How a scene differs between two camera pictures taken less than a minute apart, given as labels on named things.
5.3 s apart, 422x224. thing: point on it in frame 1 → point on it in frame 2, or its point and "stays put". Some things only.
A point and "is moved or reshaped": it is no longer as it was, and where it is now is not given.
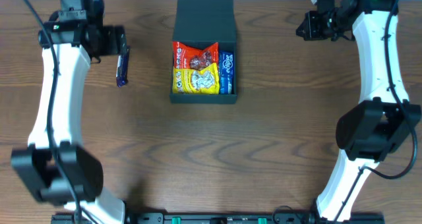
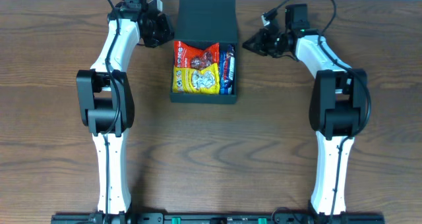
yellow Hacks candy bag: (189, 81) stays put
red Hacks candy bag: (184, 56) stays put
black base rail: (222, 219) stays put
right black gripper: (312, 24) → (264, 44)
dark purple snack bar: (122, 68) is moved or reshaped
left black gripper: (119, 40) → (161, 31)
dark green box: (206, 19) stays put
